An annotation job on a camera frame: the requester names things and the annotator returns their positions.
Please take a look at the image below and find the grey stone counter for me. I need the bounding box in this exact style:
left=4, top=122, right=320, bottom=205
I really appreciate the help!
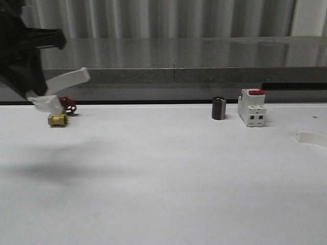
left=40, top=36, right=326, bottom=104

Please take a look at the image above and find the white red circuit breaker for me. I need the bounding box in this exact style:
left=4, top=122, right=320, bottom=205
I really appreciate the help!
left=238, top=88, right=267, bottom=127

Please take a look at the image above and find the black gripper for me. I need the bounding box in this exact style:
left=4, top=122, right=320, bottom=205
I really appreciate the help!
left=1, top=1, right=66, bottom=99

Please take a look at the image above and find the black cylindrical capacitor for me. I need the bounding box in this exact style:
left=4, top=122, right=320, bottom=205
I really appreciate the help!
left=212, top=97, right=227, bottom=120

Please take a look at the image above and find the brass valve red handle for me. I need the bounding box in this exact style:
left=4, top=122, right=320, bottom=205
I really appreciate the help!
left=48, top=96, right=77, bottom=127

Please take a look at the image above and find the grey corrugated curtain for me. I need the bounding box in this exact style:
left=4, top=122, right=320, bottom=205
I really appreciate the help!
left=22, top=0, right=326, bottom=38

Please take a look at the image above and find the white half pipe clamp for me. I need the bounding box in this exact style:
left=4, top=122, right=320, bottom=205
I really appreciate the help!
left=295, top=130, right=326, bottom=147
left=26, top=67, right=90, bottom=115

